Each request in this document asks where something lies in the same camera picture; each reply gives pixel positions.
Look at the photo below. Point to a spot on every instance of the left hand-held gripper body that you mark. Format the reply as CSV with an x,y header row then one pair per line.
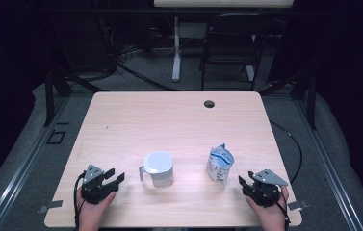
x,y
93,187

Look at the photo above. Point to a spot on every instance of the person's right hand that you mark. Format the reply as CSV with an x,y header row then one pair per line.
x,y
270,216

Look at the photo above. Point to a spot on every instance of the black metal frame stand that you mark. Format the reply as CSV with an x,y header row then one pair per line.
x,y
49,96
311,102

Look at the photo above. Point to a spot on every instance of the aluminium floor rail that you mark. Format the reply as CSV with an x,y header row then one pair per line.
x,y
25,170
326,166

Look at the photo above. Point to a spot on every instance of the white desk with white legs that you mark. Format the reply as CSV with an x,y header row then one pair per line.
x,y
224,3

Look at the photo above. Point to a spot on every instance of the person's left hand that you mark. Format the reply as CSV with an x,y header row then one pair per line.
x,y
90,213

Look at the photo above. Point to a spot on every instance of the black folding chair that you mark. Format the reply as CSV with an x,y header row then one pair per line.
x,y
233,35

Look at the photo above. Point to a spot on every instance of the grey tape strip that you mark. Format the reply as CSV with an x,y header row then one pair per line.
x,y
52,204
298,204

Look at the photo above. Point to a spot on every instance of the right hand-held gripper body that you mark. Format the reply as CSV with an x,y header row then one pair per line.
x,y
264,191

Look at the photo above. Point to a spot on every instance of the clear pitcher with white lid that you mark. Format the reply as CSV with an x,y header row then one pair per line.
x,y
158,166

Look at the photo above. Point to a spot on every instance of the black tape square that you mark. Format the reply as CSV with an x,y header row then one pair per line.
x,y
48,138

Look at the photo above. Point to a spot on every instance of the blue and white refill pouch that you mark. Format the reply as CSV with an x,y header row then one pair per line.
x,y
220,164

